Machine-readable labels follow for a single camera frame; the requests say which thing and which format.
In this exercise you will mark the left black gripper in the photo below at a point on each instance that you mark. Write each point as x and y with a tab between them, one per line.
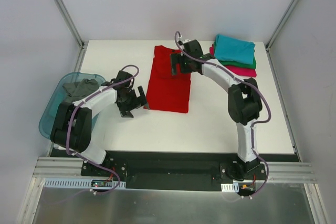
134	103

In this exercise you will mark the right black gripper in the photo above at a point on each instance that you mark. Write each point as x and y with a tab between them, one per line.
179	63

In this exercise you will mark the red t shirt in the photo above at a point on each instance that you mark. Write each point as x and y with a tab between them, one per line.
165	91

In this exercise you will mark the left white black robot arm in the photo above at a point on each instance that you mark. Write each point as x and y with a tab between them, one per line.
73	126

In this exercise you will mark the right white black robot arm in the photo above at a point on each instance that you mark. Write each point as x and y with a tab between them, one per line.
244	101

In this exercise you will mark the green folded t shirt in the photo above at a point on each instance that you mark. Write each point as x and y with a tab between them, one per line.
237	63

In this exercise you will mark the teal folded t shirt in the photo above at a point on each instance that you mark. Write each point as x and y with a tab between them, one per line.
221	39

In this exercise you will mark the grey crumpled t shirt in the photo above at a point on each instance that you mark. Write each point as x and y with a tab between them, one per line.
78	90

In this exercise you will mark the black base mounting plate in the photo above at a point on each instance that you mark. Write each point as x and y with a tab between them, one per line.
176	171

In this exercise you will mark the pink folded t shirt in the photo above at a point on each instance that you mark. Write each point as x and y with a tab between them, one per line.
238	70

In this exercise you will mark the blue plastic bin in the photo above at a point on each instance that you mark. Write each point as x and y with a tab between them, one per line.
58	96

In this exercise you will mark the left aluminium frame post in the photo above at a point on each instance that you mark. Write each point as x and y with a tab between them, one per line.
69	22

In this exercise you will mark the aluminium frame post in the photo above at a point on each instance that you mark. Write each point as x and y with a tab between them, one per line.
285	17
69	22

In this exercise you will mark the left white cable duct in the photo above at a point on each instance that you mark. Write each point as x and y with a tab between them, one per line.
70	183

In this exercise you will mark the white cable duct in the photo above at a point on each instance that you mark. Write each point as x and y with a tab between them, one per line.
230	188
70	183

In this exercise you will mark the right white cable duct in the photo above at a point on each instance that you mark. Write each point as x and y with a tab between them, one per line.
230	188

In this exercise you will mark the right aluminium frame post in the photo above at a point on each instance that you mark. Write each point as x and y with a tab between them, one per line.
285	17

